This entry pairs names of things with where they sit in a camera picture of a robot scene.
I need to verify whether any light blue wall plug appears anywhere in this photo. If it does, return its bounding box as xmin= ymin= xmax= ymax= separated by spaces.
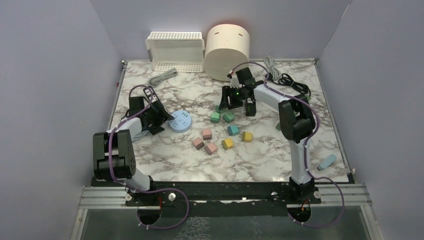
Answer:
xmin=316 ymin=154 xmax=337 ymax=172

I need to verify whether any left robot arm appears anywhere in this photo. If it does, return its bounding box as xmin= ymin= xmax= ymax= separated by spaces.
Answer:
xmin=92 ymin=96 xmax=173 ymax=206

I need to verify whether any grey cable right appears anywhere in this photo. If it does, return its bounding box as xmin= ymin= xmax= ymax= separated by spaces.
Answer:
xmin=261 ymin=54 xmax=282 ymax=79

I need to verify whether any blue round socket hub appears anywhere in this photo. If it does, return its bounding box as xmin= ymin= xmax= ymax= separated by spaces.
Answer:
xmin=168 ymin=110 xmax=193 ymax=133

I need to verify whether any black power cable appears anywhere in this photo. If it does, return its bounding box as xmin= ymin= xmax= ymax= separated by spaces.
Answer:
xmin=264 ymin=72 xmax=312 ymax=97

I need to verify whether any green plug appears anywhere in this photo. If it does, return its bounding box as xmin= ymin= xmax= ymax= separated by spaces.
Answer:
xmin=215 ymin=105 xmax=229 ymax=114
xmin=210 ymin=112 xmax=221 ymax=123
xmin=222 ymin=111 xmax=235 ymax=123

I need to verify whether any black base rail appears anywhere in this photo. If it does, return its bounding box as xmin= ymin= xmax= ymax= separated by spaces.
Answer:
xmin=80 ymin=180 xmax=352 ymax=220

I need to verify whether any white perforated basket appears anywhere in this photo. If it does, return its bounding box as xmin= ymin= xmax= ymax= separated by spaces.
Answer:
xmin=145 ymin=31 xmax=205 ymax=73

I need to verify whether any green power strip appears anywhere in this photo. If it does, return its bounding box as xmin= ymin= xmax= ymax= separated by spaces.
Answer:
xmin=276 ymin=94 xmax=315 ymax=135

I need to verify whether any grey coiled cable left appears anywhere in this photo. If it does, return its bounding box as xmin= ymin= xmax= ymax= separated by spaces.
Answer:
xmin=147 ymin=67 xmax=179 ymax=88

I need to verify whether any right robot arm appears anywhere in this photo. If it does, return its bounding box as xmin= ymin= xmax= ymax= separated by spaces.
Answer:
xmin=219 ymin=67 xmax=316 ymax=204

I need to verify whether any black strip with green plugs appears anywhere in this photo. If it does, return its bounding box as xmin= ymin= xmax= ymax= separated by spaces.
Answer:
xmin=143 ymin=87 xmax=159 ymax=103

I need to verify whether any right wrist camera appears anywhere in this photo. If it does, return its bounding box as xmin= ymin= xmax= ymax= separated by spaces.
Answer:
xmin=227 ymin=74 xmax=241 ymax=89

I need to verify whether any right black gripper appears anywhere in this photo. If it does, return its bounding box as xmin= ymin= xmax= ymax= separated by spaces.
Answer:
xmin=218 ymin=85 xmax=246 ymax=110

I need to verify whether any cream cylindrical container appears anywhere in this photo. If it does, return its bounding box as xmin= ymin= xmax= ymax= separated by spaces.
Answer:
xmin=203 ymin=24 xmax=250 ymax=81

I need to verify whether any teal USB plug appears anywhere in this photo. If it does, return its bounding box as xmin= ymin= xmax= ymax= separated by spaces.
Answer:
xmin=227 ymin=125 xmax=240 ymax=136

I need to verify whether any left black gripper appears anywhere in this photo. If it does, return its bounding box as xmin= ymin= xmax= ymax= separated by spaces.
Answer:
xmin=142 ymin=101 xmax=174 ymax=134

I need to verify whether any yellow USB plug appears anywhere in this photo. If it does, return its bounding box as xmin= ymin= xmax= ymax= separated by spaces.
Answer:
xmin=241 ymin=131 xmax=253 ymax=143
xmin=221 ymin=138 xmax=234 ymax=150

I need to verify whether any pink USB plug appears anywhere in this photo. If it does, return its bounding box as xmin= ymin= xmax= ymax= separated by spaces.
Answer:
xmin=202 ymin=128 xmax=212 ymax=140
xmin=205 ymin=142 xmax=218 ymax=155

